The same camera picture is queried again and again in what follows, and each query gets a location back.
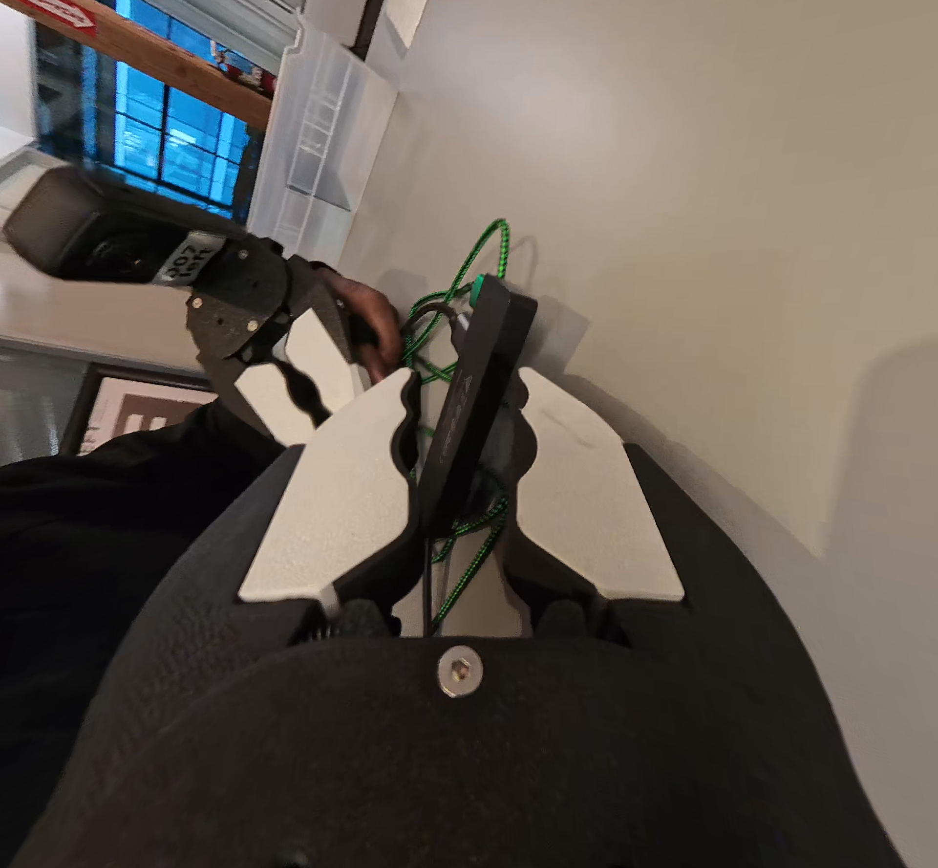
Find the window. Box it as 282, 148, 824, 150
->
33, 0, 266, 224

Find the grey desk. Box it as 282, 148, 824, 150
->
337, 0, 938, 868

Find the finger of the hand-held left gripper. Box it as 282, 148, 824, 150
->
284, 307, 369, 416
234, 358, 332, 449

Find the clear plastic bin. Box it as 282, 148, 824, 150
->
253, 14, 398, 268

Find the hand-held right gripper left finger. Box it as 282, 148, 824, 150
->
236, 367, 426, 623

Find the wooden post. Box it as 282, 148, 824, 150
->
0, 0, 274, 130

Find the black USB hub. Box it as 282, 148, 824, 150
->
421, 287, 539, 539

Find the person's left hand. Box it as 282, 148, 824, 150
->
322, 270, 405, 387

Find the green braided cable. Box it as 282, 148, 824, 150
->
402, 217, 514, 634

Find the black framed poster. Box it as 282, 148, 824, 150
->
62, 362, 221, 458

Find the person's black clothing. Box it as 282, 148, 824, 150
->
0, 399, 294, 868

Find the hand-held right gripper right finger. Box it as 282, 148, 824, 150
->
506, 366, 686, 623

